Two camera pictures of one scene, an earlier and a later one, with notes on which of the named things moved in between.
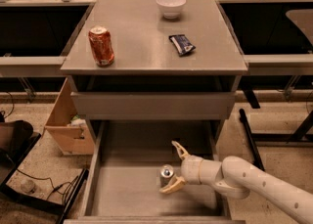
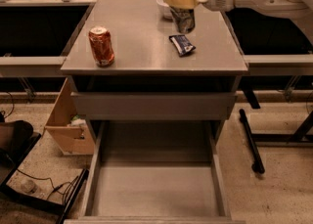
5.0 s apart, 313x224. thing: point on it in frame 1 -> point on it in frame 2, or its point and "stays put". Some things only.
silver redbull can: (166, 173) -> (184, 19)
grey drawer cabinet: (151, 70) stays put
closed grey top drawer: (156, 105) stays put
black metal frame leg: (256, 158) stays put
